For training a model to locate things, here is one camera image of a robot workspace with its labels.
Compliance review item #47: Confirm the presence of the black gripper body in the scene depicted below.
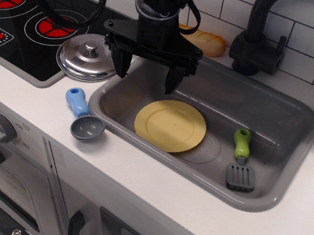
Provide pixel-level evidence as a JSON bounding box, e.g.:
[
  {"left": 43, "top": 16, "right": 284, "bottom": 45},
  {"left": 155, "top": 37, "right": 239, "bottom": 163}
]
[{"left": 104, "top": 16, "right": 203, "bottom": 75}]

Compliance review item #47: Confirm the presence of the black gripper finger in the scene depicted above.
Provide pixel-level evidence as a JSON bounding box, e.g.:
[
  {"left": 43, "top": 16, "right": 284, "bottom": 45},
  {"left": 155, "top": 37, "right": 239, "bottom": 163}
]
[
  {"left": 111, "top": 47, "right": 132, "bottom": 78},
  {"left": 165, "top": 67, "right": 185, "bottom": 94}
]

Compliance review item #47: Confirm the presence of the green handled grey spatula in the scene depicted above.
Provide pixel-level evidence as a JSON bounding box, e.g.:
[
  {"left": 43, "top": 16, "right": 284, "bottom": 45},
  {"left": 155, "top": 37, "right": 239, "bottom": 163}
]
[{"left": 226, "top": 128, "right": 256, "bottom": 192}]

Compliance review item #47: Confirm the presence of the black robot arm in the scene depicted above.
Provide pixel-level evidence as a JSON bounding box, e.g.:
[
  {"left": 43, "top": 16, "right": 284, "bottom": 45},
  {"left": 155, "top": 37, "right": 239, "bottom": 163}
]
[{"left": 104, "top": 0, "right": 203, "bottom": 94}]

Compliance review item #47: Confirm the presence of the yellow plate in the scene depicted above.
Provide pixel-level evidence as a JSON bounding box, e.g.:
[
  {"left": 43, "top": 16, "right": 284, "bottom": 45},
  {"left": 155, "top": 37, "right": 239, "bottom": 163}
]
[{"left": 134, "top": 99, "right": 207, "bottom": 153}]

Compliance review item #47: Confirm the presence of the grey sink basin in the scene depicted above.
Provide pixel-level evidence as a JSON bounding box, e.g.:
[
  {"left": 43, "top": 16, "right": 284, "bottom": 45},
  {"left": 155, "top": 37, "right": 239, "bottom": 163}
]
[{"left": 89, "top": 58, "right": 314, "bottom": 212}]

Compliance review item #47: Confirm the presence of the shiny metal pot lid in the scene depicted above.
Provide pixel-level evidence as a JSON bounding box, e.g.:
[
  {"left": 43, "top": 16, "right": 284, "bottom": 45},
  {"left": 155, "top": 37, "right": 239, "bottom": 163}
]
[{"left": 56, "top": 33, "right": 116, "bottom": 82}]

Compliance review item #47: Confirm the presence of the toy bread loaf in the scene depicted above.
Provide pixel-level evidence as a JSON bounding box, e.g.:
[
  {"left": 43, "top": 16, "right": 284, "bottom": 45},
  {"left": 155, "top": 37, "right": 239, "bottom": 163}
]
[{"left": 180, "top": 29, "right": 226, "bottom": 57}]

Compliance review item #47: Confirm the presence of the black faucet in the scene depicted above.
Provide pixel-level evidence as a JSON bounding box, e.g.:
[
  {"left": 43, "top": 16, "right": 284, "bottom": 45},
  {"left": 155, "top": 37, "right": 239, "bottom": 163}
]
[{"left": 226, "top": 0, "right": 314, "bottom": 87}]

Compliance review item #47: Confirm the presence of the black toy stovetop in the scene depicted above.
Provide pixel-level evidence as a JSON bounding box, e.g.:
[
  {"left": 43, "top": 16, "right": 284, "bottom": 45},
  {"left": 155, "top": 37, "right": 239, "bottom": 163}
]
[{"left": 0, "top": 0, "right": 124, "bottom": 88}]

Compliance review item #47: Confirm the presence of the grey oven knob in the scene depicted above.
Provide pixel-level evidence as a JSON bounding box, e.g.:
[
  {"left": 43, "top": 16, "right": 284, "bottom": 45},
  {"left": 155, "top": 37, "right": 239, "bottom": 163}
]
[{"left": 0, "top": 114, "right": 17, "bottom": 143}]

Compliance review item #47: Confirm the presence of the blue handled grey scoop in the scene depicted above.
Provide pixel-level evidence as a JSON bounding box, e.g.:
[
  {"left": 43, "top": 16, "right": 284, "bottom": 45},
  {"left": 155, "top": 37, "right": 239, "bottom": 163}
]
[{"left": 65, "top": 88, "right": 105, "bottom": 143}]

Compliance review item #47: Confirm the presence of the dark dishwasher handle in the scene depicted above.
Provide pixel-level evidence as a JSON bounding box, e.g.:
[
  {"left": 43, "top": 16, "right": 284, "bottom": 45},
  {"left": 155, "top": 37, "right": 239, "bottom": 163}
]
[{"left": 67, "top": 211, "right": 86, "bottom": 235}]

